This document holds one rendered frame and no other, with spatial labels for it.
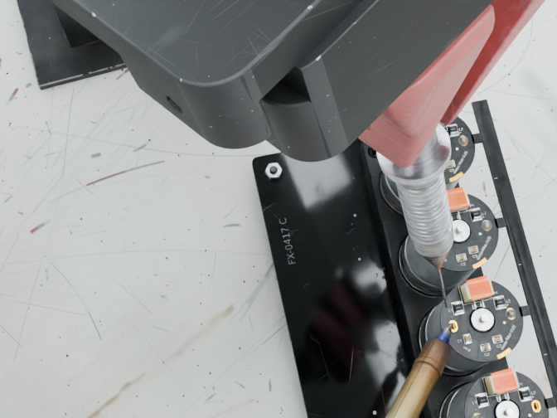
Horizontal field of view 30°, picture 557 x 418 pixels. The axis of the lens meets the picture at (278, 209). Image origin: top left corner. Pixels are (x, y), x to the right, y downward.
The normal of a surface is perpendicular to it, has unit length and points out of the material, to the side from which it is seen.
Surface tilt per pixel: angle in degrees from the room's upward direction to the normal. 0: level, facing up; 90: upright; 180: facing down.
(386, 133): 99
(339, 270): 0
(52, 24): 0
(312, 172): 0
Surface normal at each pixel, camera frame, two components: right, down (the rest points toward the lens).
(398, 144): -0.64, 0.77
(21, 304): 0.03, -0.25
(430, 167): -0.22, -0.47
